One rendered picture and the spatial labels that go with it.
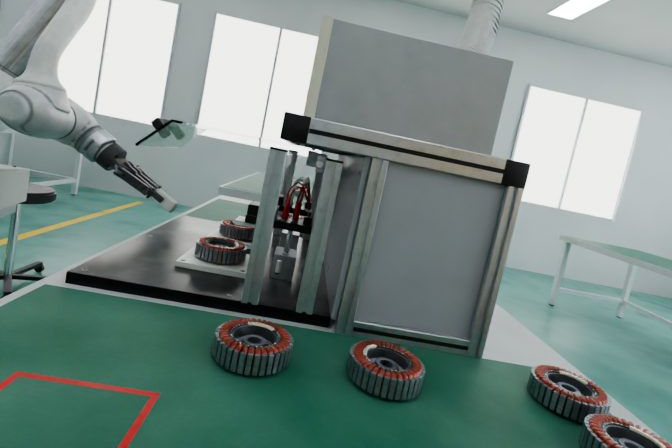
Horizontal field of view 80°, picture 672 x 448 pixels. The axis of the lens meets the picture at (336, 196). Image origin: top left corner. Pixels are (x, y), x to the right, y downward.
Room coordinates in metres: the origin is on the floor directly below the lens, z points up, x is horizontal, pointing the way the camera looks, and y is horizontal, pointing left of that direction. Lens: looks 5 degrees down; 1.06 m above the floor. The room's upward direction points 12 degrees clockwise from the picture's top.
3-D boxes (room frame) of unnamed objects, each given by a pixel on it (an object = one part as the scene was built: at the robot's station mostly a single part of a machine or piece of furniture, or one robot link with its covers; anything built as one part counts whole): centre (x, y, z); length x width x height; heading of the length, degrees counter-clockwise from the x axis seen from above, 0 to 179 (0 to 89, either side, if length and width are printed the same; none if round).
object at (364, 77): (1.03, -0.08, 1.22); 0.44 x 0.39 x 0.20; 5
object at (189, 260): (0.89, 0.23, 0.78); 0.15 x 0.15 x 0.01; 5
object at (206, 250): (0.89, 0.23, 0.80); 0.11 x 0.11 x 0.04
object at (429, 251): (0.72, -0.19, 0.91); 0.28 x 0.03 x 0.32; 95
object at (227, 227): (1.14, 0.25, 0.80); 0.11 x 0.11 x 0.04
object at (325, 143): (1.04, -0.08, 1.09); 0.68 x 0.44 x 0.05; 5
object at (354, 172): (1.04, -0.01, 0.92); 0.66 x 0.01 x 0.30; 5
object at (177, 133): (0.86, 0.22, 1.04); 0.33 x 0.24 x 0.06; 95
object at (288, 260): (0.91, 0.09, 0.80); 0.08 x 0.05 x 0.06; 5
